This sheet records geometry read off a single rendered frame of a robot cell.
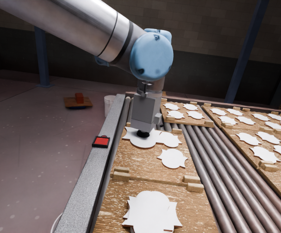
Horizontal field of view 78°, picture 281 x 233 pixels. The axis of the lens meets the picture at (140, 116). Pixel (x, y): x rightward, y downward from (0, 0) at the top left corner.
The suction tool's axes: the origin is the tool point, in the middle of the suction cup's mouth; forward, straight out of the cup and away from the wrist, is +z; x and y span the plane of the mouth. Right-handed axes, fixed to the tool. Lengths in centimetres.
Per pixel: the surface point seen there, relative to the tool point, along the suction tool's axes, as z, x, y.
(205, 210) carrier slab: 18.4, -24.7, -1.6
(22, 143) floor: 112, 183, 84
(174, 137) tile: 17.6, -7.4, 38.0
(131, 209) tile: 15.1, -3.9, -14.3
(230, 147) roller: 21, -38, 51
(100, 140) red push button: 19.1, 26.4, 17.2
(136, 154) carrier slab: 18.4, 5.6, 14.6
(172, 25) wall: -76, 101, 493
